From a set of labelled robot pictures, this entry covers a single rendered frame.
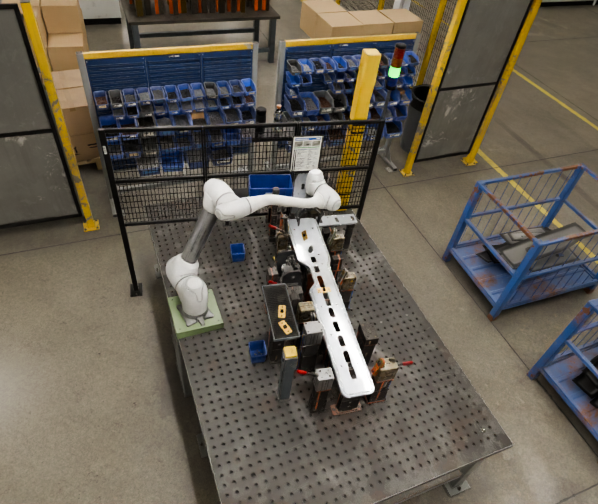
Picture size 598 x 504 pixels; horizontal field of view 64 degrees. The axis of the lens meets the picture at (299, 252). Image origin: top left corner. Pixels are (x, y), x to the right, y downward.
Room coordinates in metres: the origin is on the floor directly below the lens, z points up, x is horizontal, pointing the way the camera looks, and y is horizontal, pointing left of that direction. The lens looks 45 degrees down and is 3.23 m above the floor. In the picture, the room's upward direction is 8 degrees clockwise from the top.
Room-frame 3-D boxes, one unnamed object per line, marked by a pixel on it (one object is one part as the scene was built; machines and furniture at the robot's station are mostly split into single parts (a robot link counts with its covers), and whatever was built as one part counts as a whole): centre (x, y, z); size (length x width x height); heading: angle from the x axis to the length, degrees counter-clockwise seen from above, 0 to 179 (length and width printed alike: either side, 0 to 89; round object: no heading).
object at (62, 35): (5.65, 3.38, 0.52); 1.20 x 0.80 x 1.05; 24
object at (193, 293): (1.81, 0.60, 0.92); 0.18 x 0.16 x 0.22; 40
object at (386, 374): (1.43, -0.55, 0.88); 0.15 x 0.11 x 0.36; 109
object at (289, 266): (1.95, 0.04, 0.94); 0.18 x 0.13 x 0.49; 19
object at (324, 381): (1.31, -0.22, 0.88); 0.11 x 0.10 x 0.36; 109
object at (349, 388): (1.90, -0.20, 1.00); 1.38 x 0.22 x 0.02; 19
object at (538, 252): (3.31, -2.11, 0.47); 1.20 x 0.80 x 0.95; 116
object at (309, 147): (2.92, 0.05, 1.30); 0.23 x 0.02 x 0.31; 109
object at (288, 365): (1.35, -0.03, 0.92); 0.08 x 0.08 x 0.44; 19
